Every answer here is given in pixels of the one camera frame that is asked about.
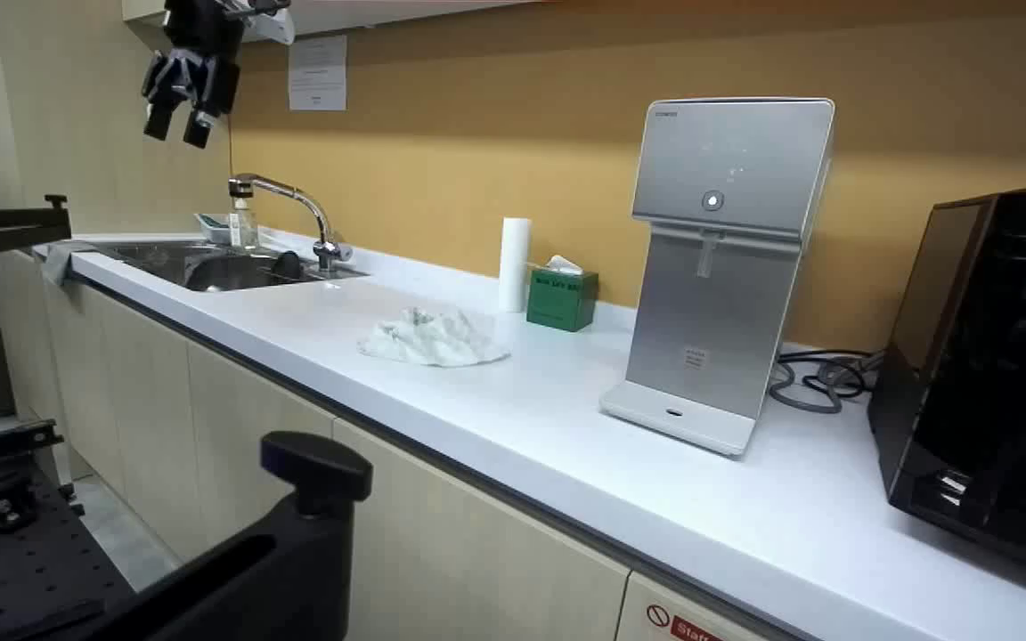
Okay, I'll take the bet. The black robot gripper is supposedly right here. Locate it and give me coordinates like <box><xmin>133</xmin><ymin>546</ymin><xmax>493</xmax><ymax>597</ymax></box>
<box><xmin>139</xmin><ymin>0</ymin><xmax>248</xmax><ymax>154</ymax></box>

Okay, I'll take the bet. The white towel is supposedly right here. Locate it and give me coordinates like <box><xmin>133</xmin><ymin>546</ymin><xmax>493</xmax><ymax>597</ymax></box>
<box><xmin>355</xmin><ymin>303</ymin><xmax>516</xmax><ymax>372</ymax></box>

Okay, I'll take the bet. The clear soap bottle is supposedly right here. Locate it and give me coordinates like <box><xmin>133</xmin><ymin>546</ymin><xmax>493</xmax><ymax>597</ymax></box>
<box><xmin>223</xmin><ymin>194</ymin><xmax>264</xmax><ymax>252</ymax></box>

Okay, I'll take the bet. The stainless steel sink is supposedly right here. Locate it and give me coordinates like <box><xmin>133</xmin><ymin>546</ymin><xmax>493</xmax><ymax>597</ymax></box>
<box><xmin>88</xmin><ymin>234</ymin><xmax>367</xmax><ymax>295</ymax></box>

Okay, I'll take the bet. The chrome sink faucet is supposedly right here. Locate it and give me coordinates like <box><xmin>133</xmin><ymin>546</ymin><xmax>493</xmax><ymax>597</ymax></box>
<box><xmin>223</xmin><ymin>172</ymin><xmax>354</xmax><ymax>276</ymax></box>

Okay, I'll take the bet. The grey cloth rag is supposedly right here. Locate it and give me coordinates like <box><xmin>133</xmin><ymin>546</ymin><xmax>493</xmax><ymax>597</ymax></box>
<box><xmin>31</xmin><ymin>240</ymin><xmax>98</xmax><ymax>293</ymax></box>

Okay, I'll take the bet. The white paper roll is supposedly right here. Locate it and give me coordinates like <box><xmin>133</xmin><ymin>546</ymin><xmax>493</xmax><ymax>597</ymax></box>
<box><xmin>494</xmin><ymin>214</ymin><xmax>539</xmax><ymax>316</ymax></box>

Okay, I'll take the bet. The green tissue box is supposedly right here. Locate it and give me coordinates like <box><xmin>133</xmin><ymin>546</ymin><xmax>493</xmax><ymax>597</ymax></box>
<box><xmin>524</xmin><ymin>252</ymin><xmax>601</xmax><ymax>334</ymax></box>

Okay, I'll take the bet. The black robot cart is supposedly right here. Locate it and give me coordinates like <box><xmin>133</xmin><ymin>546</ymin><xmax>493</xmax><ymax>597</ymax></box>
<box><xmin>0</xmin><ymin>418</ymin><xmax>377</xmax><ymax>641</ymax></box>

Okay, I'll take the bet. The beige base cabinet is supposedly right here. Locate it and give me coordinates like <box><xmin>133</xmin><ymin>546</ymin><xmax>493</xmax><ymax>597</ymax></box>
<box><xmin>0</xmin><ymin>251</ymin><xmax>778</xmax><ymax>641</ymax></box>

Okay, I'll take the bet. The silver water dispenser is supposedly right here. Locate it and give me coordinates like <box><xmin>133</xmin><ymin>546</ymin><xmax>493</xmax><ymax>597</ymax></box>
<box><xmin>599</xmin><ymin>93</ymin><xmax>842</xmax><ymax>464</ymax></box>

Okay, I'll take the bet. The black coffee machine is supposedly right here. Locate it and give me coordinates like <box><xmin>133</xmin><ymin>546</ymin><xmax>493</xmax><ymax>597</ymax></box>
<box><xmin>867</xmin><ymin>173</ymin><xmax>1026</xmax><ymax>596</ymax></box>

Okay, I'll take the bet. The white paper wall notice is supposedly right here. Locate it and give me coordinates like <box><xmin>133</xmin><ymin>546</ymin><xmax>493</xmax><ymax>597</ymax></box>
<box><xmin>284</xmin><ymin>31</ymin><xmax>354</xmax><ymax>119</ymax></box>

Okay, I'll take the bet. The black power cable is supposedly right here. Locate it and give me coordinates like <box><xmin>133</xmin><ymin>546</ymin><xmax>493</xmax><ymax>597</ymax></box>
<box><xmin>767</xmin><ymin>342</ymin><xmax>886</xmax><ymax>418</ymax></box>

